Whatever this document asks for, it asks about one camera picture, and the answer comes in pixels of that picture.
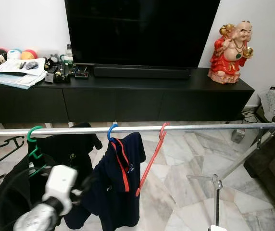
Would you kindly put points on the small grey box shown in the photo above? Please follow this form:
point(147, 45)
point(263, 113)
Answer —
point(49, 77)

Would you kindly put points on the red plastic hanger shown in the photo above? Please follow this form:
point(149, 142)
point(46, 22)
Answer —
point(152, 161)

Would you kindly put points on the brown fabric sofa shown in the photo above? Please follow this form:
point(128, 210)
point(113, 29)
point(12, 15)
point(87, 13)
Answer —
point(272, 168)

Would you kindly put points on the dark computer mouse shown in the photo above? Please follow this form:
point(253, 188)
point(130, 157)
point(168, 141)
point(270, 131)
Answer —
point(31, 65)

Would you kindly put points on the black low TV cabinet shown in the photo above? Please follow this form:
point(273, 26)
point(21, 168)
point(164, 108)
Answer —
point(128, 101)

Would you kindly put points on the navy shirt with red trim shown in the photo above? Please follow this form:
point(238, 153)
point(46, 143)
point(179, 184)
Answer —
point(118, 187)

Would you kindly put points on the black flat screen television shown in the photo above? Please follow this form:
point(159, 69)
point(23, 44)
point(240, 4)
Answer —
point(142, 29)

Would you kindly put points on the green plastic hanger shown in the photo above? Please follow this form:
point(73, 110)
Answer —
point(28, 134)

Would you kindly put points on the stack of papers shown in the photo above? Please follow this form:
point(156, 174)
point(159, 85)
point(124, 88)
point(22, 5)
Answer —
point(17, 74)

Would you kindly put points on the black polo shirt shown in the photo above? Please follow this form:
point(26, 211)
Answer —
point(12, 192)

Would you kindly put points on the silver metal clothes rack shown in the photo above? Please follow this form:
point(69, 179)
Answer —
point(200, 128)

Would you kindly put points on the black soundbar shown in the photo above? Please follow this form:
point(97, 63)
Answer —
point(142, 72)

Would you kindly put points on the black desk gadget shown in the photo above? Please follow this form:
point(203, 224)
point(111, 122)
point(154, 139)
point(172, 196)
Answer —
point(61, 76)

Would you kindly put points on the clear plastic bottle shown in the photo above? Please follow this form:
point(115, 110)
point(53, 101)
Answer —
point(68, 54)

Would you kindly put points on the white blue plush ball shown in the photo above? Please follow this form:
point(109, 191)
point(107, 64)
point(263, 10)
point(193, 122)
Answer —
point(14, 54)

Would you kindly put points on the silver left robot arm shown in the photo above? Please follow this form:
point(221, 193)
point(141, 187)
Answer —
point(34, 219)

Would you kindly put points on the red robed laughing Buddha statue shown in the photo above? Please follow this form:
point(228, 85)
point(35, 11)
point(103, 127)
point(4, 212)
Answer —
point(231, 53)

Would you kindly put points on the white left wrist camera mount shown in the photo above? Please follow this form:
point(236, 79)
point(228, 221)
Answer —
point(60, 185)

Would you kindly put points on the grey power adapter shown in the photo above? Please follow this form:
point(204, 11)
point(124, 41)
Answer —
point(238, 136)

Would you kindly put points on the black digital display device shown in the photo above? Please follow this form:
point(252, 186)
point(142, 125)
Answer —
point(81, 73)

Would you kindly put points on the blue plastic hanger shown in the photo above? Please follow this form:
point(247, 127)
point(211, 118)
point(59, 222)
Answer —
point(109, 132)

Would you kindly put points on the orange plush ball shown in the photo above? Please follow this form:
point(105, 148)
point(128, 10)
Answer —
point(29, 54)

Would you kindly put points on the black Mickey plush ball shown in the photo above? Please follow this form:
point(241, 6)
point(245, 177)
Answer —
point(0, 57)

